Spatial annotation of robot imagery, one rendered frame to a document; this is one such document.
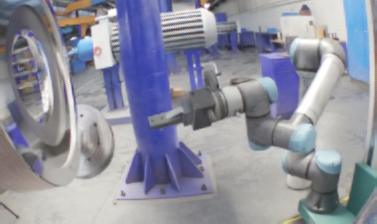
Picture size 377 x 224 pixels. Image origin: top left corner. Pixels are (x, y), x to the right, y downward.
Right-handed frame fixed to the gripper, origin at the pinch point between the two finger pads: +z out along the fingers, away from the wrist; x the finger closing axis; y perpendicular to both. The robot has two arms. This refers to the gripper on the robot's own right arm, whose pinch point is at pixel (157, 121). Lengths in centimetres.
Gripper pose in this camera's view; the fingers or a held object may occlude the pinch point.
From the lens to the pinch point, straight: 68.0
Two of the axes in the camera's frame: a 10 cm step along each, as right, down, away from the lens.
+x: -0.1, 4.6, 8.9
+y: 2.9, 8.5, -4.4
